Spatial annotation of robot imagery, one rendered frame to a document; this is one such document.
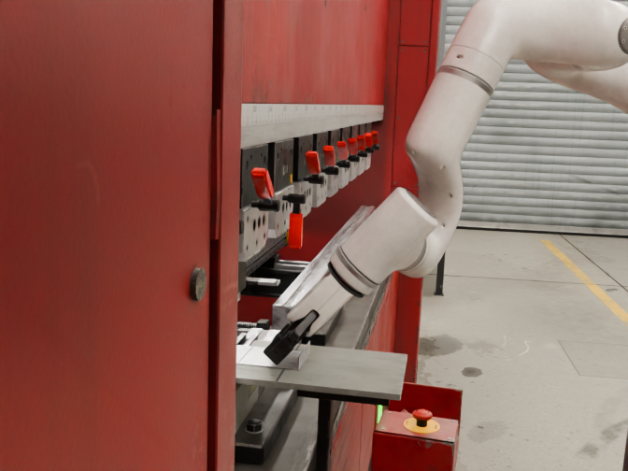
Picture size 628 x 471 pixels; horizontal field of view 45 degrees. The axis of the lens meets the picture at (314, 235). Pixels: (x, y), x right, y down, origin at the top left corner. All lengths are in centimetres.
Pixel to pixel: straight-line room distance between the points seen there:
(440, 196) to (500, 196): 774
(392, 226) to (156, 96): 91
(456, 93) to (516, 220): 785
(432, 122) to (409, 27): 217
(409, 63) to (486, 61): 213
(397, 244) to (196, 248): 88
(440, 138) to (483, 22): 18
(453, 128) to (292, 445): 55
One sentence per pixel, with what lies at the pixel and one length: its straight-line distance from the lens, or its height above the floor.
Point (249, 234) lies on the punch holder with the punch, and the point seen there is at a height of 121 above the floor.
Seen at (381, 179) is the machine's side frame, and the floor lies 108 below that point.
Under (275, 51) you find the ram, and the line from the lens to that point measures 124.
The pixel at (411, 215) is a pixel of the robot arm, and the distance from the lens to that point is 109.
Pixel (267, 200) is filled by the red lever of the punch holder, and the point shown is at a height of 127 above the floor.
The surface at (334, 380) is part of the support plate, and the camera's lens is 114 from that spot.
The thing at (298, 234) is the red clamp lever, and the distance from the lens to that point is 131.
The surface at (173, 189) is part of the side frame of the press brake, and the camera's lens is 21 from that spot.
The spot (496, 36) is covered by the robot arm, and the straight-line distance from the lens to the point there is 117.
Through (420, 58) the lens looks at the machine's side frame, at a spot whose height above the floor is 160.
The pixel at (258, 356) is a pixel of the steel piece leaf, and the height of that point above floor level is 100.
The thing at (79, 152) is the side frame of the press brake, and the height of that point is 140.
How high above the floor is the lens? 141
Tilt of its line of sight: 10 degrees down
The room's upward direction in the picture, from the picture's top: 2 degrees clockwise
